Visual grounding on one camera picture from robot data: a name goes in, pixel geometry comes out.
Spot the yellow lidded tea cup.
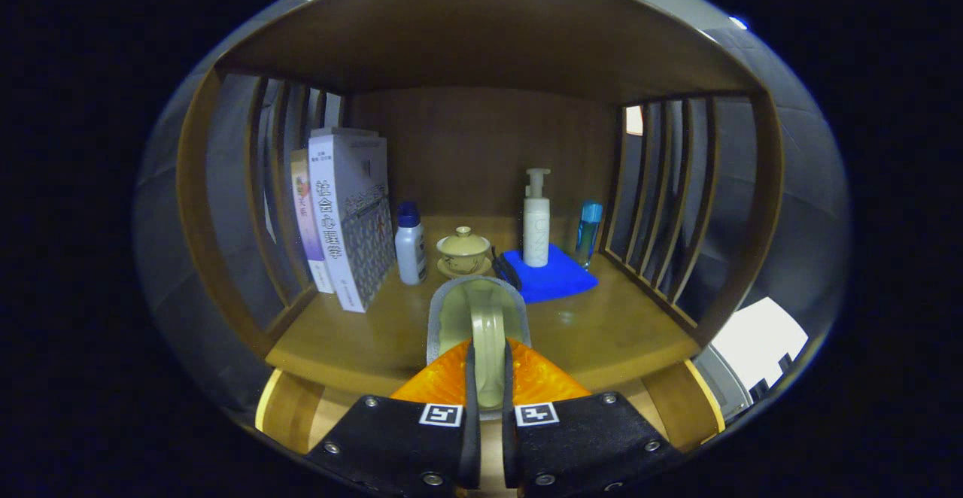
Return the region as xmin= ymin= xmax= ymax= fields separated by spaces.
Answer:
xmin=436 ymin=226 xmax=494 ymax=279

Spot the blue folded cloth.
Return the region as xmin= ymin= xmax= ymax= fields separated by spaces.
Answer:
xmin=493 ymin=242 xmax=600 ymax=305

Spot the white plastic storage unit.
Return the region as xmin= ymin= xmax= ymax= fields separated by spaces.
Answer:
xmin=692 ymin=296 xmax=810 ymax=420

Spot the thin purple book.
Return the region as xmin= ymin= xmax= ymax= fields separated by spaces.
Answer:
xmin=290 ymin=148 xmax=336 ymax=295

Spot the wooden drawer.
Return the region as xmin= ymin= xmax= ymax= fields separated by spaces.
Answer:
xmin=254 ymin=359 xmax=727 ymax=495

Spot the green handled scrub brush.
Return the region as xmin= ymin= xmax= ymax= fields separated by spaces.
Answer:
xmin=426 ymin=275 xmax=532 ymax=420

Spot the blue transparent bottle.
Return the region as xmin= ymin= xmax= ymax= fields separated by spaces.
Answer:
xmin=575 ymin=201 xmax=604 ymax=270

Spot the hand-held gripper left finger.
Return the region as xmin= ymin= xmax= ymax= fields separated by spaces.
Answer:
xmin=305 ymin=340 xmax=482 ymax=495

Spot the thick white book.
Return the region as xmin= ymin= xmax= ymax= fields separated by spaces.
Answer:
xmin=308 ymin=127 xmax=397 ymax=314

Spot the white bottle blue cap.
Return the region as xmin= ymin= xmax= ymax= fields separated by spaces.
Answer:
xmin=394 ymin=201 xmax=428 ymax=286

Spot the white pump bottle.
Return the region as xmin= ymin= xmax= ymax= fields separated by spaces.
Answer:
xmin=522 ymin=168 xmax=552 ymax=268

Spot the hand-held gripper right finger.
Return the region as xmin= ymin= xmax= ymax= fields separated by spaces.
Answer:
xmin=502 ymin=339 xmax=685 ymax=495

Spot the wooden cabinet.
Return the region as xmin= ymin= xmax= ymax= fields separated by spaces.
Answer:
xmin=175 ymin=0 xmax=785 ymax=457

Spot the wooden countertop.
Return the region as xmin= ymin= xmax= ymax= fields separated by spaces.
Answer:
xmin=265 ymin=216 xmax=702 ymax=401

